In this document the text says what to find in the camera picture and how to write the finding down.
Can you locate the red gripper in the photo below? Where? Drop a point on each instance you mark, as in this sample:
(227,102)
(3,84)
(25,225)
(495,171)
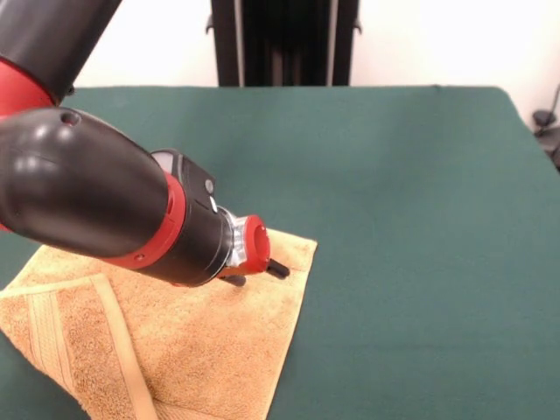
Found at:
(260,245)

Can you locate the orange terry towel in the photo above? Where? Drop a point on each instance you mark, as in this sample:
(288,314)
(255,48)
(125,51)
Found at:
(210,332)

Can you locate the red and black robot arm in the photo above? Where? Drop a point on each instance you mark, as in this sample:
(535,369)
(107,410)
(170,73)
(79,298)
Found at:
(87,188)

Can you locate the dark green table cloth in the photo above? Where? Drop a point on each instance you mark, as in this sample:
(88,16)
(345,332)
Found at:
(437,219)

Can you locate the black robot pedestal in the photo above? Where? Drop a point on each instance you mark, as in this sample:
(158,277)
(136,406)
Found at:
(284,44)

